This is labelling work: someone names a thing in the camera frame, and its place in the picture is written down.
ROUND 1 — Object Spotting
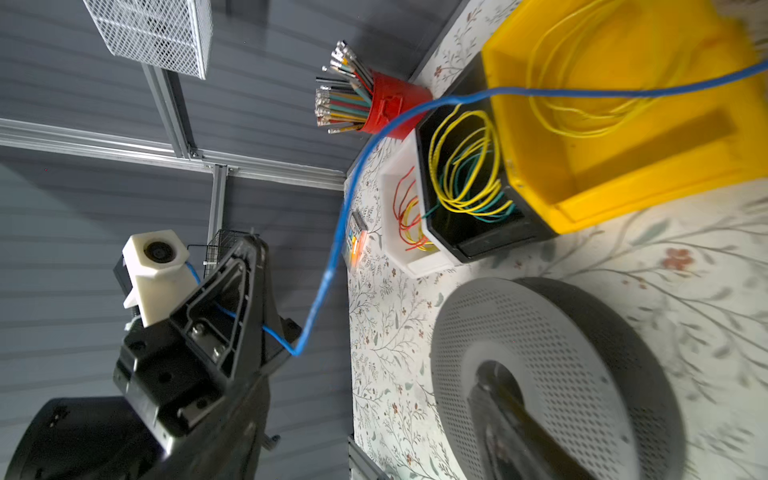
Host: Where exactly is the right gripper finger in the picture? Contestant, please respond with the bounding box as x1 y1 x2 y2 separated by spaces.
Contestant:
467 361 593 479

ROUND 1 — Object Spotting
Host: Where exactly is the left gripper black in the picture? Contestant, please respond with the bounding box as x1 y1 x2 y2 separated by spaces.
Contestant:
115 235 302 438

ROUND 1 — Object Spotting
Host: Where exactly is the blue cable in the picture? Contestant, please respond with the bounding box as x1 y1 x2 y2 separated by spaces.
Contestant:
184 58 768 358

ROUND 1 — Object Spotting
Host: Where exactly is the grey perforated cable spool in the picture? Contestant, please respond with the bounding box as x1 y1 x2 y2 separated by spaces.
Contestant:
431 277 685 479

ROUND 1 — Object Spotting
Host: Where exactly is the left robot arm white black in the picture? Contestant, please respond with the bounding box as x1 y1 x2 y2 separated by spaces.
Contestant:
7 235 302 479

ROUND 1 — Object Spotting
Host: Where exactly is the white plastic bin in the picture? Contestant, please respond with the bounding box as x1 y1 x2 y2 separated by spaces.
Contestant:
378 132 459 279

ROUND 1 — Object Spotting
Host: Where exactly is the bundle of pencils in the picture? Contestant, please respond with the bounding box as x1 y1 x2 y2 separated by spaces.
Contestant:
314 40 374 135

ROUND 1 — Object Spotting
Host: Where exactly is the black plastic bin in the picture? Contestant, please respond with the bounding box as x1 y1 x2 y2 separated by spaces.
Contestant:
415 53 559 265

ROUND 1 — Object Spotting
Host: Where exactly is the red pencil cup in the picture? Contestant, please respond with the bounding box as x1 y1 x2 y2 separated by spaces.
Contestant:
361 71 433 135

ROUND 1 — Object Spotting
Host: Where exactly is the yellow plastic bin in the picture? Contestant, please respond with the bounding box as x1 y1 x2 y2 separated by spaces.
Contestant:
482 1 767 234

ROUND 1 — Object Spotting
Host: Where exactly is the black wire wall basket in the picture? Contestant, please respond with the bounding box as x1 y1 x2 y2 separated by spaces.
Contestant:
186 229 250 278

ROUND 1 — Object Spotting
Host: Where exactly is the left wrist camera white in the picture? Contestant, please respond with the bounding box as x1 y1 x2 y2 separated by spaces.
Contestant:
122 230 199 327

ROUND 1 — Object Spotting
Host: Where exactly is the red cable coil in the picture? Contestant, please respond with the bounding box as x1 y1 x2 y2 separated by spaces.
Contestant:
392 166 436 252

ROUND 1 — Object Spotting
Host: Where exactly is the yellow cable in white bin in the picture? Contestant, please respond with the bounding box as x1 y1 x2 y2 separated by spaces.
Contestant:
401 197 438 253

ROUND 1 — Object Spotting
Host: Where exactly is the green cable coil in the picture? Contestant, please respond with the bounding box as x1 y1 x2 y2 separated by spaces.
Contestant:
422 146 516 224

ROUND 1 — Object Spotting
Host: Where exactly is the yellow cable in black bin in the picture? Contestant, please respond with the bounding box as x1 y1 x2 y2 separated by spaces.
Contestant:
427 104 505 215

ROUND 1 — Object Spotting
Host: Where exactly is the white wire mesh basket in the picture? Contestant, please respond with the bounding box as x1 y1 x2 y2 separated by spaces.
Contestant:
84 0 213 80

